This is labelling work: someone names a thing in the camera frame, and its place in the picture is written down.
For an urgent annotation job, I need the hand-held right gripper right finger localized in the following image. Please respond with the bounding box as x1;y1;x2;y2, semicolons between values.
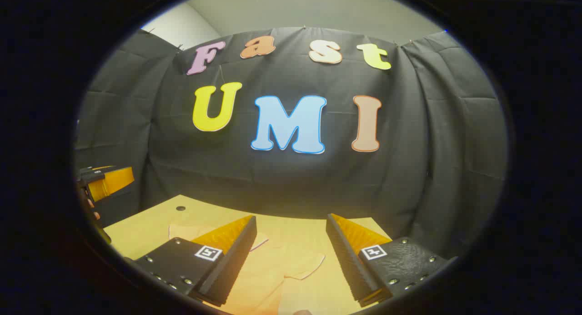
325;213;459;308

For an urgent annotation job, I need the orange T-shirt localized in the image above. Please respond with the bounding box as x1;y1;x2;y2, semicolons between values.
168;223;326;315

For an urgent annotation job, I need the black backdrop cloth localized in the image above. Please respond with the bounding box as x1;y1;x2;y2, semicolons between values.
74;26;508;261

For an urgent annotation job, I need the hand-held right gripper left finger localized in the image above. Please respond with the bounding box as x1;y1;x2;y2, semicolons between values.
124;215;258;307

